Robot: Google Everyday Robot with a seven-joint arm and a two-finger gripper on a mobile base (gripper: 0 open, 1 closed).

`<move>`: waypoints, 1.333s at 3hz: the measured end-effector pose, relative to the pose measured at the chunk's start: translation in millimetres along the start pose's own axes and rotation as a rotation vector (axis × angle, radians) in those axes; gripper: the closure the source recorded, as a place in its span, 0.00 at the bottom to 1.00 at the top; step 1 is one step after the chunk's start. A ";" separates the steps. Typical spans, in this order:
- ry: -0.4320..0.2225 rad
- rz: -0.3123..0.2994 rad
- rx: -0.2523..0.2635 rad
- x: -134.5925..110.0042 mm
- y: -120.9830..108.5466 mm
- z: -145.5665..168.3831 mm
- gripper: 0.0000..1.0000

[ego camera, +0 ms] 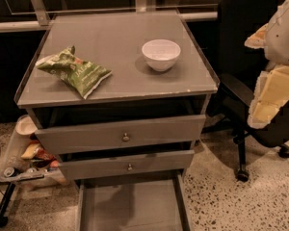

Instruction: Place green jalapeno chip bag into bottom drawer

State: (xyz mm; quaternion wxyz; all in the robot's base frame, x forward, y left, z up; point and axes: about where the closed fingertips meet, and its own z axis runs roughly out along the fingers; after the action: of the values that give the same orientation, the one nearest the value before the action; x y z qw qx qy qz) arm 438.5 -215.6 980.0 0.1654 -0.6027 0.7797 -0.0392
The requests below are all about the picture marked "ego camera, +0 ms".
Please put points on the grey drawer cabinet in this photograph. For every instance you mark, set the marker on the grey drawer cabinet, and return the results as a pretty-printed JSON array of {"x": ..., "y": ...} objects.
[{"x": 133, "y": 91}]

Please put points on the black office chair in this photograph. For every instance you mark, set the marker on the black office chair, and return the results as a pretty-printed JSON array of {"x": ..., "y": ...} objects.
[{"x": 237, "y": 67}]

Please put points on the metal rail with brackets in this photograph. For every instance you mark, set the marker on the metal rail with brackets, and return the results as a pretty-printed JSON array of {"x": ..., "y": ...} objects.
[{"x": 86, "y": 13}]

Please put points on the black stand leg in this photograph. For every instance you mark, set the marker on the black stand leg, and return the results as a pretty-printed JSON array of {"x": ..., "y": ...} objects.
[{"x": 5, "y": 203}]

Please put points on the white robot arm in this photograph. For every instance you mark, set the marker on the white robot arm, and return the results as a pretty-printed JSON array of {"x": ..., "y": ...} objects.
[{"x": 271, "y": 91}]

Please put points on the grey middle drawer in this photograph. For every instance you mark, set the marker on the grey middle drawer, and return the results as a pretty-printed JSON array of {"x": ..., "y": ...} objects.
[{"x": 141, "y": 163}]

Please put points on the grey open bottom drawer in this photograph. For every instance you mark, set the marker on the grey open bottom drawer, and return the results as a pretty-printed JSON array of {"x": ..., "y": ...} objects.
[{"x": 138, "y": 202}]

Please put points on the green jalapeno chip bag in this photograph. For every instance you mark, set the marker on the green jalapeno chip bag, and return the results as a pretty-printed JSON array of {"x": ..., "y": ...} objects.
[{"x": 83, "y": 76}]

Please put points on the grey top drawer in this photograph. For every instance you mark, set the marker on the grey top drawer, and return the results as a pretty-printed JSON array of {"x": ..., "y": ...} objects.
[{"x": 121, "y": 134}]

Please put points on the white ceramic bowl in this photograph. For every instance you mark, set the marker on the white ceramic bowl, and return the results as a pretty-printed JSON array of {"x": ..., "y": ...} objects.
[{"x": 161, "y": 54}]

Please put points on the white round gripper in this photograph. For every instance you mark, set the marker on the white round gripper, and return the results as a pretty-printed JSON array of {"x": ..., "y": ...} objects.
[{"x": 283, "y": 38}]

